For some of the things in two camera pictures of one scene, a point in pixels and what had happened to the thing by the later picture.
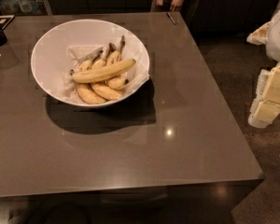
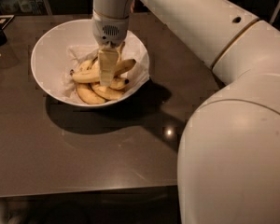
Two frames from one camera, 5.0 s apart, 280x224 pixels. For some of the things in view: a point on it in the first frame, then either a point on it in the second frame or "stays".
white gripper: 279,37 to 110,31
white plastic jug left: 8,2 stays
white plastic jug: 24,0 stays
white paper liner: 136,76 stays
